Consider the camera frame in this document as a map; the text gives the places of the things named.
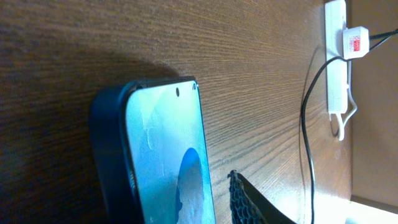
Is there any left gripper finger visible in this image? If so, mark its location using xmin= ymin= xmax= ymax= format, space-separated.
xmin=228 ymin=170 xmax=295 ymax=224

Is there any blue Samsung Galaxy smartphone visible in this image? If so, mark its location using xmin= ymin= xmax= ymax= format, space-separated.
xmin=89 ymin=77 xmax=216 ymax=223

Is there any white power strip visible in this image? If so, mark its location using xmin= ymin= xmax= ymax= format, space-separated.
xmin=325 ymin=0 xmax=348 ymax=114

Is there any black charging cable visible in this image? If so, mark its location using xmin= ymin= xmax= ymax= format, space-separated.
xmin=300 ymin=28 xmax=398 ymax=224

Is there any white charger adapter plug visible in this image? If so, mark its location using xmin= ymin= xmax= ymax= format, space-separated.
xmin=343 ymin=26 xmax=370 ymax=60

